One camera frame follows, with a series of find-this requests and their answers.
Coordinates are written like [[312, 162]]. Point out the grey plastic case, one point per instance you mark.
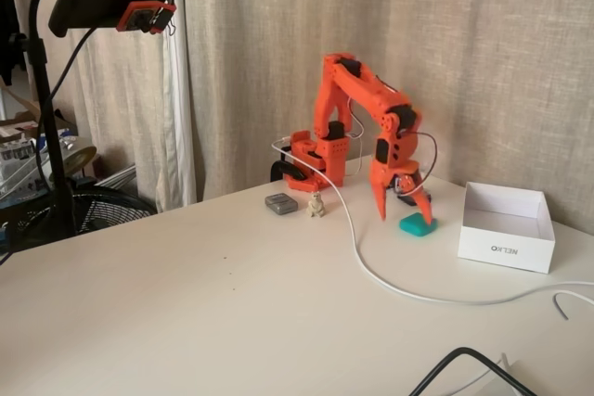
[[280, 204]]

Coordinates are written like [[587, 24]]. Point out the black table clamp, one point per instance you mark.
[[283, 166]]

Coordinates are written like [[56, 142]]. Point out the brown cardboard box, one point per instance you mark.
[[23, 118]]

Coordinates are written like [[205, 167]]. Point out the black camera holder bar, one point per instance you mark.
[[93, 6]]

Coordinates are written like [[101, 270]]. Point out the white cardboard box bin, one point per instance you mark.
[[501, 252]]

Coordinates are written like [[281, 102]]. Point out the black floor fan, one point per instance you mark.
[[107, 210]]

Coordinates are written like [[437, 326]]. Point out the black plastic case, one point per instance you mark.
[[407, 201]]

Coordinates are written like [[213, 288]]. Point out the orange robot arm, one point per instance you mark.
[[357, 85]]

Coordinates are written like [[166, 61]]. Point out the small beige bear figurine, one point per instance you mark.
[[317, 206]]

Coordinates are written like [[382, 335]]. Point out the green cube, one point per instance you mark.
[[413, 225]]

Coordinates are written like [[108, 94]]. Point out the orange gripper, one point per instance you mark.
[[381, 176]]

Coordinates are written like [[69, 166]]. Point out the orange camera mount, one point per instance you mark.
[[139, 18]]

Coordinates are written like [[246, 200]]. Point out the white sheer curtain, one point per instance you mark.
[[130, 113]]

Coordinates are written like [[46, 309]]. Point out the gold lamp shade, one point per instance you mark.
[[79, 155]]

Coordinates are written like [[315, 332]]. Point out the black gooseneck camera stand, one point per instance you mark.
[[51, 136]]

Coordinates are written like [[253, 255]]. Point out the beige linen curtain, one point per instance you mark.
[[464, 43]]

